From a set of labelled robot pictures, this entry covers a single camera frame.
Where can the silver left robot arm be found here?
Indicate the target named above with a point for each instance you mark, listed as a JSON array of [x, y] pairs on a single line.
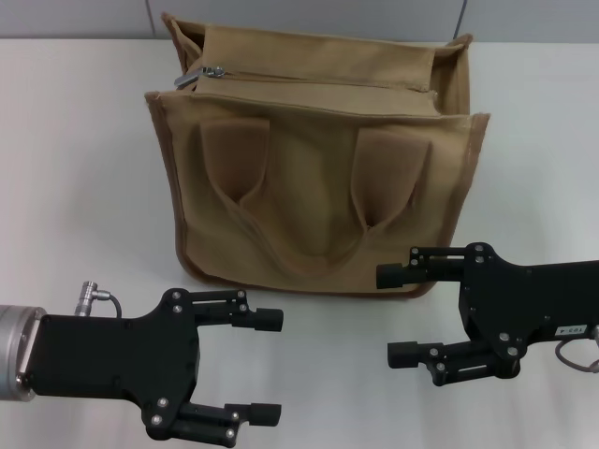
[[14, 351]]

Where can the white number label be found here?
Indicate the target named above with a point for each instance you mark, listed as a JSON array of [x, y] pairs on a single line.
[[571, 330]]

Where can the khaki canvas food bag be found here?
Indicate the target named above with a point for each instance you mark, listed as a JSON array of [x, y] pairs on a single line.
[[304, 187]]

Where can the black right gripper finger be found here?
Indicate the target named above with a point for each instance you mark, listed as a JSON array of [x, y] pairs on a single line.
[[267, 319]]

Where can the silver metal zipper pull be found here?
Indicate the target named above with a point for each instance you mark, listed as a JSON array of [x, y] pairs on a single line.
[[186, 78]]

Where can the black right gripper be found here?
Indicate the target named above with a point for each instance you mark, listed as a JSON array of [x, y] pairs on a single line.
[[524, 299]]

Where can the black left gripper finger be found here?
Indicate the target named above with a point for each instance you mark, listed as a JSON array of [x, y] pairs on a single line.
[[262, 412]]

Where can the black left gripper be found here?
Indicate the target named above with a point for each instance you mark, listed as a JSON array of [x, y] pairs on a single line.
[[117, 355]]

